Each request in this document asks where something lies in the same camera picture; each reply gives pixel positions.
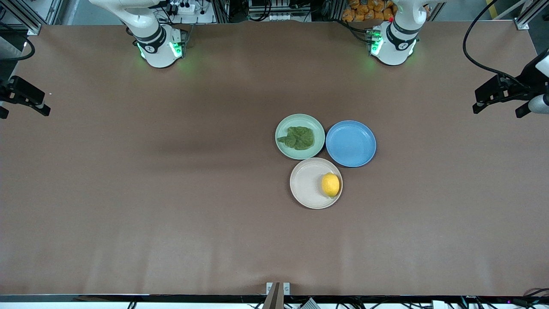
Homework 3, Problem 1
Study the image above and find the yellow lemon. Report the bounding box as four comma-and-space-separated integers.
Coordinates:
321, 172, 341, 199

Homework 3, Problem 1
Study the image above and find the green lettuce leaf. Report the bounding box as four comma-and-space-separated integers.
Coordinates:
277, 126, 315, 151

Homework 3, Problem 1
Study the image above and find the brown table cover mat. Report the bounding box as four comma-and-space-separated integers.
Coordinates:
0, 21, 549, 297

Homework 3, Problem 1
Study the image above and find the blue round plate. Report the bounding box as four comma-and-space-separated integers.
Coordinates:
326, 120, 377, 168

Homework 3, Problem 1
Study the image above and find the bag of orange snacks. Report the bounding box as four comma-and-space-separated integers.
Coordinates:
342, 0, 395, 23

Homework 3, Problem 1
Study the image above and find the white power strip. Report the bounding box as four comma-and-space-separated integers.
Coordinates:
165, 1, 196, 14

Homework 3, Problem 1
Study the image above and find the light green round plate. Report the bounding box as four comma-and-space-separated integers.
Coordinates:
275, 114, 326, 161

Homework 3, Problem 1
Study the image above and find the beige round plate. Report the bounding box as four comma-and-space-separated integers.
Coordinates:
290, 158, 344, 210

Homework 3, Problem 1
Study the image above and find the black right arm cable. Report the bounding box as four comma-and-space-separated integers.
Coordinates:
0, 21, 36, 61

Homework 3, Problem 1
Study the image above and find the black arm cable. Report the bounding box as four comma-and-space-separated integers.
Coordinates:
462, 0, 522, 85
0, 21, 36, 61

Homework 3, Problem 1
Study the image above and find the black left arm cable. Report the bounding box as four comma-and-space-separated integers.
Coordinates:
462, 0, 522, 85

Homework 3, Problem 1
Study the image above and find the aluminium frame profile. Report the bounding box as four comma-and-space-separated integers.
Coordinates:
514, 0, 549, 31
0, 0, 42, 36

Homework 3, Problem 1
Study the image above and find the metal camera post bracket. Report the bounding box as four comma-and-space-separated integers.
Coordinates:
266, 282, 291, 309

